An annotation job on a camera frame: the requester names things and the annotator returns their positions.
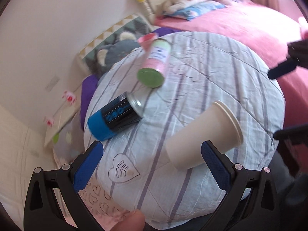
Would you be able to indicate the right pink bunny figurine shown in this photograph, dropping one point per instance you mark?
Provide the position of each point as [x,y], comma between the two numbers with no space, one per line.
[69,96]

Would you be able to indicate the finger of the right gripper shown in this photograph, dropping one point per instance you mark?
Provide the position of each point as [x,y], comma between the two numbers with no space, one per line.
[296,134]
[296,56]

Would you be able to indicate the small pink cup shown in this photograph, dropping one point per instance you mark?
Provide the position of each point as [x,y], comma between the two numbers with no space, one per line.
[146,40]

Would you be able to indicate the heart pattern bed sheet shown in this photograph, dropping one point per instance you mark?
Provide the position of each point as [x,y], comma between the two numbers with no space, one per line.
[99,203]

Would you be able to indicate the left pink bunny figurine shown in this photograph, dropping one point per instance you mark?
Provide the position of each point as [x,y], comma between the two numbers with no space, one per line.
[49,121]

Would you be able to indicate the white paper cup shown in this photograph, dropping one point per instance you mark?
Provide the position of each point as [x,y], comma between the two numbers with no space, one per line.
[216,124]

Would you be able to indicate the pink green cylinder tin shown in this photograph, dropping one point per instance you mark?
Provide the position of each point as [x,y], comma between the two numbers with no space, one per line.
[152,72]

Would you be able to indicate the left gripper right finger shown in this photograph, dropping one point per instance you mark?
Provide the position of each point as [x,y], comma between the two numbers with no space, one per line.
[250,202]

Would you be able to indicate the pink fleece bedspread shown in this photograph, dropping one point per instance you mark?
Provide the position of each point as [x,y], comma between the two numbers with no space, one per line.
[259,25]

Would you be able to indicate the person's left hand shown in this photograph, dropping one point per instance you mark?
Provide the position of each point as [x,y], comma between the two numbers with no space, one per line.
[134,221]

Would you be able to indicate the cream bedside shelf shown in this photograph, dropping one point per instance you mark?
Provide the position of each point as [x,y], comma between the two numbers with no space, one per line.
[62,116]

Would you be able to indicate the wall switch plate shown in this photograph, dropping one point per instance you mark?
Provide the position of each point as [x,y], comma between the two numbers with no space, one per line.
[52,83]

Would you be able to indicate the purple cushion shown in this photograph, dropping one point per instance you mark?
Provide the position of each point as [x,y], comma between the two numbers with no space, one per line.
[90,84]

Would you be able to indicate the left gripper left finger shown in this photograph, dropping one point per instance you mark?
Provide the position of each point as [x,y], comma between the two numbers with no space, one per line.
[42,210]

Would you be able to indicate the white wardrobe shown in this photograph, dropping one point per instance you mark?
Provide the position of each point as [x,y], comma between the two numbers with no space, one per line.
[22,150]

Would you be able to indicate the pink bunny figurine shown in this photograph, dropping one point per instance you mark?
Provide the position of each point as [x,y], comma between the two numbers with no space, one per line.
[49,121]
[69,96]

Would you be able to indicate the blue cartoon pillow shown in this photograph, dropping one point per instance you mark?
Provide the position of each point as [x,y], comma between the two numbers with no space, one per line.
[196,10]

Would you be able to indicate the blue black metal can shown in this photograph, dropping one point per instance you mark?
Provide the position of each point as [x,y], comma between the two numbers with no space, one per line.
[116,116]

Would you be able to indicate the grey cat plush cushion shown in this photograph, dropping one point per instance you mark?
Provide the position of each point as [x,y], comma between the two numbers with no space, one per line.
[106,56]

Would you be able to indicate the patchwork triangle quilt cushion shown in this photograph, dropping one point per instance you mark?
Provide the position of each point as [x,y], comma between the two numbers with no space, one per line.
[134,23]

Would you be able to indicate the grey flower pillow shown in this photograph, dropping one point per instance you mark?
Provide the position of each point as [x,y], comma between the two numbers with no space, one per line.
[68,143]

